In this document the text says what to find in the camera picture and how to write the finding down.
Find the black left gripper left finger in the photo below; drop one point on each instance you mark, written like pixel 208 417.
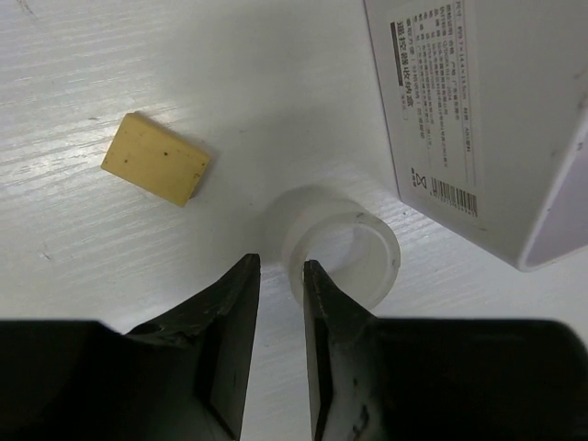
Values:
pixel 182 375

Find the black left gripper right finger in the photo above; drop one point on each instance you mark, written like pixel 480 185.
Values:
pixel 374 378

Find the clear tape roll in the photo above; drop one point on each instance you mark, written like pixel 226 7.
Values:
pixel 358 250

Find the small yellow eraser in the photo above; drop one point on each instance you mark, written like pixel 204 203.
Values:
pixel 155 159

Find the white left organizer container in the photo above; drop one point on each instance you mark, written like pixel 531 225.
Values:
pixel 486 108

